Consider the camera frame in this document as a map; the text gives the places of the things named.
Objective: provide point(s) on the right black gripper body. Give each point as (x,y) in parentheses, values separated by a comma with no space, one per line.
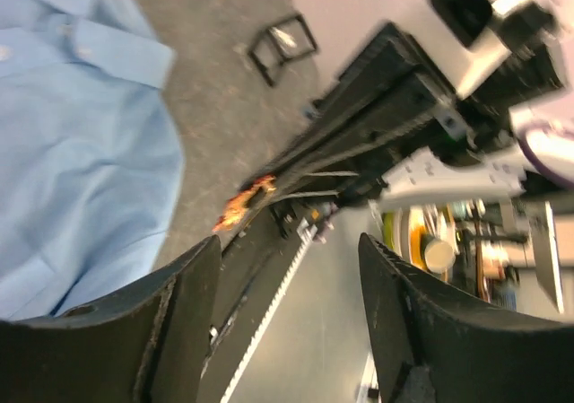
(407,114)

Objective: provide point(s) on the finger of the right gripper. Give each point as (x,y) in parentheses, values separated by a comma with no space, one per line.
(349,177)
(363,81)

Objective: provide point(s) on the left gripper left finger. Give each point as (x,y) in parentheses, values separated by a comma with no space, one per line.
(145,342)

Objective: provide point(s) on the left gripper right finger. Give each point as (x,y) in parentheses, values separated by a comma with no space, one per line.
(432,342)

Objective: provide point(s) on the red gold leaf brooch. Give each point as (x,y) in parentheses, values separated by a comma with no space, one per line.
(237,207)

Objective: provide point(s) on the light blue button shirt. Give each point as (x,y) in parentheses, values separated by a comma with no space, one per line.
(91,163)

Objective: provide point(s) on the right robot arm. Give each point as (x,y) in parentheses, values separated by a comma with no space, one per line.
(493,55)

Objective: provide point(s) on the small black frame stand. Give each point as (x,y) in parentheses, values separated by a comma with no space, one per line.
(281,44)

